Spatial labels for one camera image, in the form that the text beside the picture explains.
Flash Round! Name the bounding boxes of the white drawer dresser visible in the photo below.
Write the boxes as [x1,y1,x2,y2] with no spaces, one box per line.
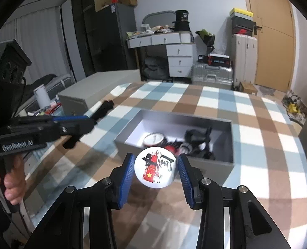
[127,31,197,79]

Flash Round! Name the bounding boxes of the black wide cuff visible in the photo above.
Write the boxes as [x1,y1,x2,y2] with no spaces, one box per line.
[184,127,213,146]

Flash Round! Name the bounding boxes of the checkered blanket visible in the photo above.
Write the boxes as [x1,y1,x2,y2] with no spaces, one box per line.
[24,80,307,249]

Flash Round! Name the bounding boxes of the red and black box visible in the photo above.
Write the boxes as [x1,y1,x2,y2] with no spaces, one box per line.
[198,54,232,67]

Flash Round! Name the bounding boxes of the black wrapped bouquet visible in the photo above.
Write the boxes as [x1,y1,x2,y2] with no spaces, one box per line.
[196,29,216,55]

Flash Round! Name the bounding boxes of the white upright suitcase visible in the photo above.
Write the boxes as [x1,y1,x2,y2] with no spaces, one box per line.
[231,34,258,90]

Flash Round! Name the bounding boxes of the grey chair back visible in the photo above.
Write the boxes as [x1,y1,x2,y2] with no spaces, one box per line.
[142,11,176,28]

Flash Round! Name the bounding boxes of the small cardboard box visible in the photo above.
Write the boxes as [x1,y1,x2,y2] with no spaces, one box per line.
[240,81,258,94]

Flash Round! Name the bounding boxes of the white cup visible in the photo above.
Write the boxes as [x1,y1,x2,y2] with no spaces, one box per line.
[33,85,51,109]

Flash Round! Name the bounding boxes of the black spiked bracelet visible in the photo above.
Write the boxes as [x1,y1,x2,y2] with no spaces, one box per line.
[187,145,216,161]

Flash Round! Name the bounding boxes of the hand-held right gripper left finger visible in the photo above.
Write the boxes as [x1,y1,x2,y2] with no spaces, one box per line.
[24,153,136,249]

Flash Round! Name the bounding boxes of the grey rectangular box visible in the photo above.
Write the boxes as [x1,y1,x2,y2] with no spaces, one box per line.
[114,109,234,185]

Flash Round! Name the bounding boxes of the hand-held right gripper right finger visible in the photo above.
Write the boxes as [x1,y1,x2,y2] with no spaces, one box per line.
[178,154,291,249]

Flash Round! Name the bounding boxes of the stack of shoe boxes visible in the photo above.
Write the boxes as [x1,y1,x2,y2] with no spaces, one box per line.
[229,8,256,36]

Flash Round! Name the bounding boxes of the silver suitcase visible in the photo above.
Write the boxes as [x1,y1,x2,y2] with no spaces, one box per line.
[190,63,233,90]

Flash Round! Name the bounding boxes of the red rimmed round badge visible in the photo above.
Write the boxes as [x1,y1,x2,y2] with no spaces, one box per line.
[142,132,166,148]

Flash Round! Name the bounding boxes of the open cardboard box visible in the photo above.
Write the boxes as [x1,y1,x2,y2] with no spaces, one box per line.
[118,0,141,7]

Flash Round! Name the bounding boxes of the dark wardrobe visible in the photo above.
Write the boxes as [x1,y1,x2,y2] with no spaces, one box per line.
[61,0,141,84]

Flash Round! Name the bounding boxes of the person's left hand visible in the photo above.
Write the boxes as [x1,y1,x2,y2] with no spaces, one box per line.
[0,155,27,206]

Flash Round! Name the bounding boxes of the white curtain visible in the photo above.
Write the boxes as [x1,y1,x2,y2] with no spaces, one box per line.
[0,5,69,84]

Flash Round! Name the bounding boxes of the dark bag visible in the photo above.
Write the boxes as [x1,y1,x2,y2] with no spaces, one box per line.
[142,55,170,81]

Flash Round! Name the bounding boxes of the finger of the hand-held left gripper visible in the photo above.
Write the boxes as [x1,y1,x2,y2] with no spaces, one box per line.
[51,115,90,123]
[57,119,97,137]

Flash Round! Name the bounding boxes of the black studded choker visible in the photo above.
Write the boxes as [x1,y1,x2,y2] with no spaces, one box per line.
[64,99,115,150]

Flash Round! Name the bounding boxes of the white printed round badge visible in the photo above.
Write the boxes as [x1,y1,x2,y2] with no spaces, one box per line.
[134,146,177,188]

